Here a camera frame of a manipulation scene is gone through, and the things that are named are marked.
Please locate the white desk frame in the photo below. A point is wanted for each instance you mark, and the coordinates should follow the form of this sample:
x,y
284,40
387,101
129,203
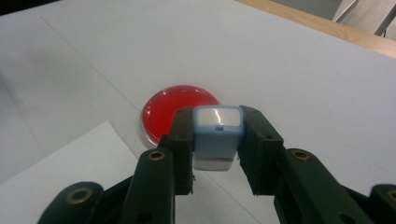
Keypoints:
x,y
364,12

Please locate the small blue stamp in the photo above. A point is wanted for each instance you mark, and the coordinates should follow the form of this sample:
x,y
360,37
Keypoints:
x,y
216,140

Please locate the small white paper sheet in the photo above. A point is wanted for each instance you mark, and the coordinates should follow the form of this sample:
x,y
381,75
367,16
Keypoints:
x,y
62,174

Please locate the round red ink pad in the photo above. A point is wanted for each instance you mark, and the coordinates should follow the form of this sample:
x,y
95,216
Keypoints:
x,y
165,115

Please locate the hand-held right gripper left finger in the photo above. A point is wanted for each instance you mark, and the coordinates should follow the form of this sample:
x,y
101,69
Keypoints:
x,y
155,186

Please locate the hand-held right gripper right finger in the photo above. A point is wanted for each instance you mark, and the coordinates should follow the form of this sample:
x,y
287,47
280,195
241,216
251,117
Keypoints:
x,y
295,180

